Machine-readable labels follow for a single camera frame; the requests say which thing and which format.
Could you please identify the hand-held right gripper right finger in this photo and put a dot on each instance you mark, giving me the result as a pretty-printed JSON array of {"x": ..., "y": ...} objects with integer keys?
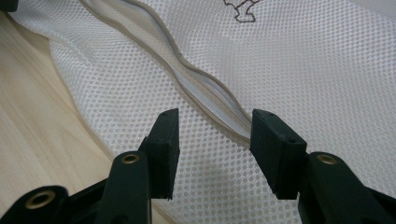
[{"x": 277, "y": 149}]

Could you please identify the white cloth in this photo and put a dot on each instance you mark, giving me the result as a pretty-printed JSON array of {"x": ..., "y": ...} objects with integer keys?
[{"x": 295, "y": 68}]

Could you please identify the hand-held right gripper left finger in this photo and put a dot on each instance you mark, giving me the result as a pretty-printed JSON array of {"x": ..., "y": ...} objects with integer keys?
[{"x": 162, "y": 149}]

